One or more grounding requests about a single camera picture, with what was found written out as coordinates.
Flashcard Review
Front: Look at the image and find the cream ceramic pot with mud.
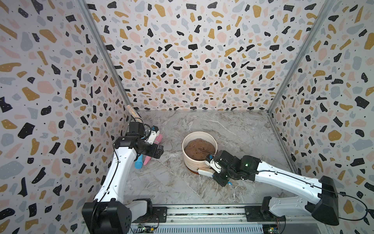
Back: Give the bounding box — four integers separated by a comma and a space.
182, 131, 218, 168

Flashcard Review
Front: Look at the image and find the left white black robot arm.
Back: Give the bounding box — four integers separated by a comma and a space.
82, 136, 164, 234

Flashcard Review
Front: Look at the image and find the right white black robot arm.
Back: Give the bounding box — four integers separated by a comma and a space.
205, 151, 340, 226

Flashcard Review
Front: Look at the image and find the pink silicone tool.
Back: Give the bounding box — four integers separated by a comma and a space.
143, 134, 164, 165

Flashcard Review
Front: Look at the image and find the blue silicone tool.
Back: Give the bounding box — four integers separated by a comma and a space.
134, 155, 143, 170

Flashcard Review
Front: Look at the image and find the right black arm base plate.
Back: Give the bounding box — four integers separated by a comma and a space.
244, 205, 286, 222

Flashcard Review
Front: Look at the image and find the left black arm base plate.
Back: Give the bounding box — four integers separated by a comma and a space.
132, 206, 168, 224

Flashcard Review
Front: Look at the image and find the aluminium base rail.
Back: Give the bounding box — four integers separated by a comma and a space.
126, 204, 333, 234

